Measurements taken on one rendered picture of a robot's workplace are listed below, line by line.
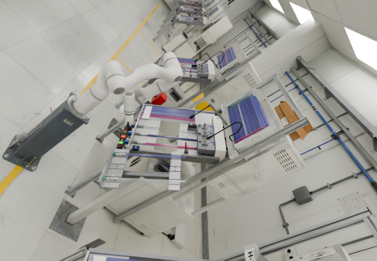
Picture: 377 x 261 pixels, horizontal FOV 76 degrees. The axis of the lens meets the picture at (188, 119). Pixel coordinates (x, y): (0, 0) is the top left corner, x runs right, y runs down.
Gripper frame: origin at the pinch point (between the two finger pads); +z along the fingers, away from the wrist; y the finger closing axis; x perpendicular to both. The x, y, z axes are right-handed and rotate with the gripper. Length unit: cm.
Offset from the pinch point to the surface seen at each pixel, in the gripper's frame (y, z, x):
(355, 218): 95, -37, 118
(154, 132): -5.6, 5.5, 19.6
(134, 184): 48, 11, 14
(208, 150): 17, 1, 65
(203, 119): -34, 5, 62
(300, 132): -9, -8, 143
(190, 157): 21, 6, 51
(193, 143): 5, 6, 53
